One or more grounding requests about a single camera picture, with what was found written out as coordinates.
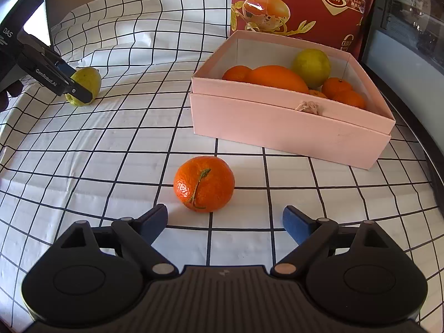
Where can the monitor screen at left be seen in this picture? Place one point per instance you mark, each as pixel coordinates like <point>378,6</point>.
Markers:
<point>37,25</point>

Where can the tangerine with stem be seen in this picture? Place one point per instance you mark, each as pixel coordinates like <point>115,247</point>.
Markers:
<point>204,184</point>

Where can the large orange fruit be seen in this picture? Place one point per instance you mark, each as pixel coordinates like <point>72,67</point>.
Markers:
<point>276,76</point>

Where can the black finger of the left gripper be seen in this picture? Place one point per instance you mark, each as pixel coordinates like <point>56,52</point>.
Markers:
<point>64,84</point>

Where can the pink open gift box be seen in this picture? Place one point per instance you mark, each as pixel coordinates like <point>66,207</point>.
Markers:
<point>282,119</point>

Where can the red quail egg snack bag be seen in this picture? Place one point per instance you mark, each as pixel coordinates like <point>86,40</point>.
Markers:
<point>333,23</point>

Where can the small tangerine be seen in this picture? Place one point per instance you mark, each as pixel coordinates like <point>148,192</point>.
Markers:
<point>237,73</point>
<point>317,93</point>
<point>351,98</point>
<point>335,85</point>

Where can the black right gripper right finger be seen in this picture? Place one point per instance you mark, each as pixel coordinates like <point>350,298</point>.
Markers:
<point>313,238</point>

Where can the glass panel computer case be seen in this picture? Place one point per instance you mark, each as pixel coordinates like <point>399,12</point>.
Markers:
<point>404,51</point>

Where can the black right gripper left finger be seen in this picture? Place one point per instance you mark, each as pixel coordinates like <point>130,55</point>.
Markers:
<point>136,237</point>

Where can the green apple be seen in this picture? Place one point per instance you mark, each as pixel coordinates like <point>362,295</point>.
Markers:
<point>313,66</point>
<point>89,78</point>

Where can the white black grid tablecloth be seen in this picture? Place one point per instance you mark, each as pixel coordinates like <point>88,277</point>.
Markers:
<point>119,156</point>

